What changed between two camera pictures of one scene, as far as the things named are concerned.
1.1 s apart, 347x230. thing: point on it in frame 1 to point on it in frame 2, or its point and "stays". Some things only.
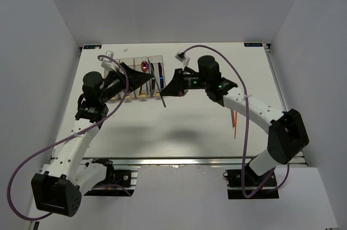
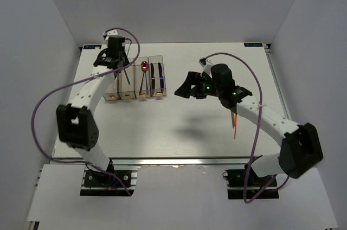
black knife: x=153 y=80 stays
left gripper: x=136 y=79 to x=126 y=61
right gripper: x=176 y=87 to x=192 y=78
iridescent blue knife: x=161 y=78 stays
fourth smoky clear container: x=156 y=75 stays
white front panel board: x=196 y=198 stays
